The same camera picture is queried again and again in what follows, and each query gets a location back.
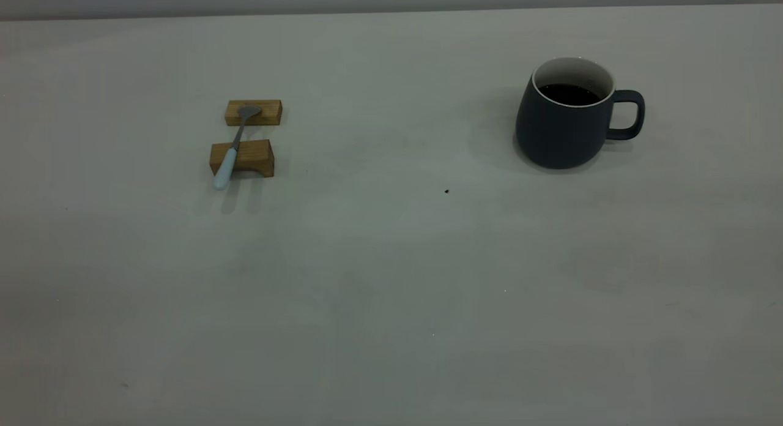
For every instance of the dark grey ceramic cup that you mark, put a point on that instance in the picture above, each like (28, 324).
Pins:
(560, 135)

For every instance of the dark coffee liquid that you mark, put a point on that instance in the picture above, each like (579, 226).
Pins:
(570, 95)

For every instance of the arched wooden block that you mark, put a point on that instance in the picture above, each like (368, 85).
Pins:
(254, 155)

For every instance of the flat rectangular wooden block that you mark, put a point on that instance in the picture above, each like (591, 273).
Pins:
(269, 112)

